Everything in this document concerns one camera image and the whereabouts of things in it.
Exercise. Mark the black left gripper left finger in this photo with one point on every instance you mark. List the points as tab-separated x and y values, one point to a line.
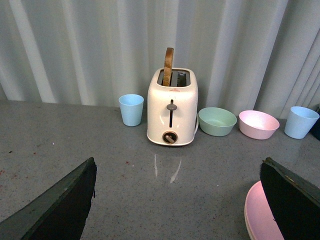
60	213

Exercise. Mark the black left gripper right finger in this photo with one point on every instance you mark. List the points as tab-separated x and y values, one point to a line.
294	201

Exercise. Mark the pink plate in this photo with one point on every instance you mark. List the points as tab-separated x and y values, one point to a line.
259	220

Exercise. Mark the dark blue saucepan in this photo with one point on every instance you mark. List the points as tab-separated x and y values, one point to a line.
315	130

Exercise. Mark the right light blue cup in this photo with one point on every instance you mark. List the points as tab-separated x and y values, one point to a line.
300	121

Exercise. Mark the light blue cup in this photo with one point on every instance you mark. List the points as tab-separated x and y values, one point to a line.
300	121
131	108

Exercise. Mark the pink bowl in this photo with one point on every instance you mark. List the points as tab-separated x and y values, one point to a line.
257	125

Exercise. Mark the green bowl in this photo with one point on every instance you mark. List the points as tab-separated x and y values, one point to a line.
216	121

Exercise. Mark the left light blue cup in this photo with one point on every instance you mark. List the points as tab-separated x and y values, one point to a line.
131	108

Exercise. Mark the grey curtain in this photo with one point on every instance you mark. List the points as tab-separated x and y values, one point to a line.
246	54

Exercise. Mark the cream toaster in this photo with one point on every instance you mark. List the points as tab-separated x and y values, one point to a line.
172	118

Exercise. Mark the toast slice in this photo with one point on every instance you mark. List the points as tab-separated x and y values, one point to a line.
167	70

